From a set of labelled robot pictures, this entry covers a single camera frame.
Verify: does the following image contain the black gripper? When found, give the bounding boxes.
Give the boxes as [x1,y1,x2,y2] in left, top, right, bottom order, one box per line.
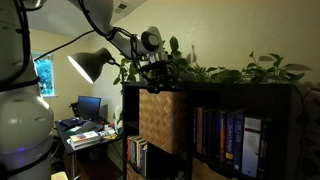
[145,59,180,94]

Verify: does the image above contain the woven bamboo storage container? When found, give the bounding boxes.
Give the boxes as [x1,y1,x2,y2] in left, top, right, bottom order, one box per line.
[138,88,188,155]

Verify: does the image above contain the white flower ornament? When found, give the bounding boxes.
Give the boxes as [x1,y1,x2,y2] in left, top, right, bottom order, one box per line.
[112,104,124,135]

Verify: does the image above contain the green pothos plant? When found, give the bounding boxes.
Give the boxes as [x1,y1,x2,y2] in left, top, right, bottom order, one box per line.
[113,35,313,85]

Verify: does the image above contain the tan spine book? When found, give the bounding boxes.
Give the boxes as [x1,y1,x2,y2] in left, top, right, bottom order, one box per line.
[196,107,204,155]

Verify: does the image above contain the slim black book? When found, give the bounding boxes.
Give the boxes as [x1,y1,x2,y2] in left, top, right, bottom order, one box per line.
[202,109,210,157]

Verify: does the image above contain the grey spine book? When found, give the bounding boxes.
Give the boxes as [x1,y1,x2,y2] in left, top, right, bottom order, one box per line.
[130,135,138,165]

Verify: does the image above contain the red spine book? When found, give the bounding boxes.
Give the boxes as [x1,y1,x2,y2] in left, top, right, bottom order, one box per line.
[126,135,132,162]

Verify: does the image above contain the dark navy book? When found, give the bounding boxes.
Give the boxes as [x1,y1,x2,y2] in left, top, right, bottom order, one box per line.
[207,109,222,159]

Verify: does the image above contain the white spine book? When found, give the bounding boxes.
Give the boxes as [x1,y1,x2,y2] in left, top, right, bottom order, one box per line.
[135,137,144,170]

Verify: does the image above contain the black cube shelf unit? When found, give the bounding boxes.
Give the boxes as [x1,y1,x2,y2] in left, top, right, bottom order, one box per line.
[121,81,301,180]

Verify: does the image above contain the dark book white pages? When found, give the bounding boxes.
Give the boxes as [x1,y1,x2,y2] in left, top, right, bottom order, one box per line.
[140,141,149,178]

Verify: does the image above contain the computer monitor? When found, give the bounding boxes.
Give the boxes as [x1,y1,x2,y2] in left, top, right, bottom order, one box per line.
[77,95,102,121]

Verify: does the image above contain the grey desk lamp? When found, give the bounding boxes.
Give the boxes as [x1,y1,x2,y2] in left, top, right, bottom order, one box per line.
[67,47,116,84]

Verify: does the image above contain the brown spine book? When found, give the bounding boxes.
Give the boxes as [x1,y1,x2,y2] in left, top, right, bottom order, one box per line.
[219,109,230,163]

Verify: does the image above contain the blue book yellow label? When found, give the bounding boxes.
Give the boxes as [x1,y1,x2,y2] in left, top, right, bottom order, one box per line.
[226,111,237,162]

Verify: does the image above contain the ceiling air vent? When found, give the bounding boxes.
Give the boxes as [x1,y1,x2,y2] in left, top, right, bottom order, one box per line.
[114,2,129,14]

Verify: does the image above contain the colourful cover book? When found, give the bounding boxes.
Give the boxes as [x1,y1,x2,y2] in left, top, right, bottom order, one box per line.
[69,130,101,143]

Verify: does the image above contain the blue circuits textbook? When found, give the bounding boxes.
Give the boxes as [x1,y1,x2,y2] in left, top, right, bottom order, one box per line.
[233,108,246,172]

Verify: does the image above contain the thick white book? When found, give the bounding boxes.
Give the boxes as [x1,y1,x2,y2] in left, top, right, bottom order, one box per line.
[69,138,103,152]

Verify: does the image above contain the blue bag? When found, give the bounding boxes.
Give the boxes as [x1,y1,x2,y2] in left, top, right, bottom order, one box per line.
[59,117,88,130]

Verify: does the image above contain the white maroon banded book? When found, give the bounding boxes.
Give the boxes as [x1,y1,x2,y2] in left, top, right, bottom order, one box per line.
[242,115,263,179]

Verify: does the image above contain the dark office desk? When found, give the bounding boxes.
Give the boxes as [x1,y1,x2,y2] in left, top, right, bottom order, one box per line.
[54,116,124,180]

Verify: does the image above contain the thick black book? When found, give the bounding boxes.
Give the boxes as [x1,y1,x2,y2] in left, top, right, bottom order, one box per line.
[260,116,274,180]

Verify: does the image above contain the window with white frame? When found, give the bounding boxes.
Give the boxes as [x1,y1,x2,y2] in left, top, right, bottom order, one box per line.
[33,51,56,98]

